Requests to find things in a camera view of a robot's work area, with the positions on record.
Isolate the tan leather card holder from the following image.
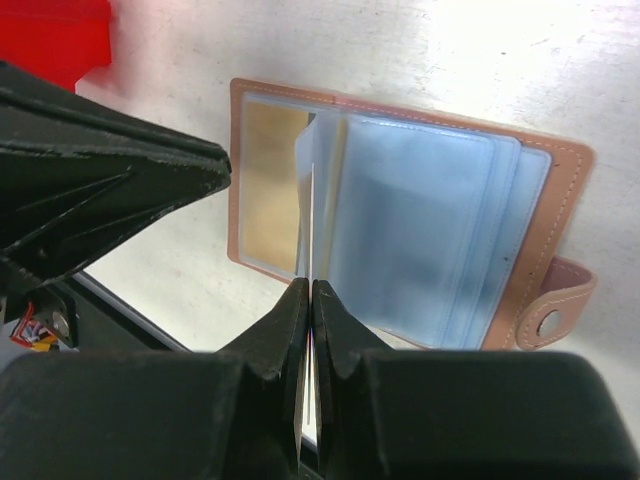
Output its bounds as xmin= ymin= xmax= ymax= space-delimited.
xmin=227 ymin=79 xmax=597 ymax=350

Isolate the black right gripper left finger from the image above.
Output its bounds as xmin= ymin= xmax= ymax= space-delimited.
xmin=222 ymin=278 xmax=310 ymax=479

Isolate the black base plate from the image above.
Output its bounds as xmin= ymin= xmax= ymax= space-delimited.
xmin=64 ymin=272 xmax=321 ymax=480

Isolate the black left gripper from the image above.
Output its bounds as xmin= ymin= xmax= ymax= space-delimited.
xmin=1 ymin=63 xmax=231 ymax=352

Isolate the red plastic bin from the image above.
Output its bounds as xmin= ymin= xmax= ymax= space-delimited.
xmin=1 ymin=0 xmax=113 ymax=92

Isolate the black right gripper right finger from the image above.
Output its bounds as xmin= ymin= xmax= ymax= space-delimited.
xmin=311 ymin=280 xmax=400 ymax=479

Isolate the gold card with black stripe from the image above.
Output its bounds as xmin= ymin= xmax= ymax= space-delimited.
xmin=239 ymin=101 xmax=309 ymax=275

